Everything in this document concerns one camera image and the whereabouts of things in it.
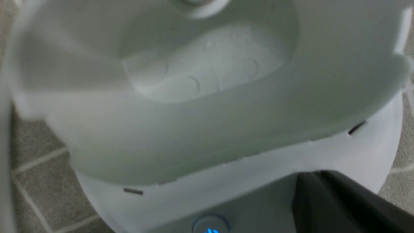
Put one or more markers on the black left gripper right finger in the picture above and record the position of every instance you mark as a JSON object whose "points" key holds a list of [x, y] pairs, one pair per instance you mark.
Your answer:
{"points": [[373, 213]]}

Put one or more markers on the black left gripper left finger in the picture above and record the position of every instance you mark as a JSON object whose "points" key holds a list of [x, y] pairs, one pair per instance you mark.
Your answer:
{"points": [[317, 209]]}

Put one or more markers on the white desk lamp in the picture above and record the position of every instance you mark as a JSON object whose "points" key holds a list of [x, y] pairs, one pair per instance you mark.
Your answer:
{"points": [[207, 106]]}

